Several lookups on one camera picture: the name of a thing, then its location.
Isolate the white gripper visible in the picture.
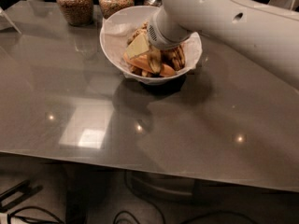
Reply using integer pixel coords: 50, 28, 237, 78
125, 7, 192, 59

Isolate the yellow green banana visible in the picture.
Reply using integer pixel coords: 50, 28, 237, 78
147, 46, 162, 75

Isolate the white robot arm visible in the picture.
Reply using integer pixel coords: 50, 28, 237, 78
142, 0, 299, 89

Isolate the orange banana front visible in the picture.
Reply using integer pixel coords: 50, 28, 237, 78
122, 53, 177, 77

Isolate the white bowl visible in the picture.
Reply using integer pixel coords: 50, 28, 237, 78
99, 5, 203, 86

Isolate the brown spotted banana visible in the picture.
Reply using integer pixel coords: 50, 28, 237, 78
161, 45, 185, 71

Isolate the glass jar of grains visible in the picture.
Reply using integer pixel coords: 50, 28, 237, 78
56, 0, 93, 26
98, 0, 135, 19

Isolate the glass jar of grains left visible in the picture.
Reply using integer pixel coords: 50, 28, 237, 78
56, 0, 93, 26

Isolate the clear acrylic stand left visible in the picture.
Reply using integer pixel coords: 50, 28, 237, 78
0, 7, 21, 35

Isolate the black floor cable middle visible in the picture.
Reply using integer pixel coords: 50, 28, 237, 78
112, 210, 142, 224

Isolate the black floor cable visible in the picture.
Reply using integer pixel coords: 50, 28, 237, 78
112, 210, 142, 224
7, 205, 65, 224
179, 211, 259, 224

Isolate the black floor bracket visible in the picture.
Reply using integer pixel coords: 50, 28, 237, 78
0, 180, 43, 213

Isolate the black floor cable right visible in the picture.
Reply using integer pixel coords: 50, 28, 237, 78
179, 211, 259, 224

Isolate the black floor cable left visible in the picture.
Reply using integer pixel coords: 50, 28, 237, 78
7, 205, 65, 224

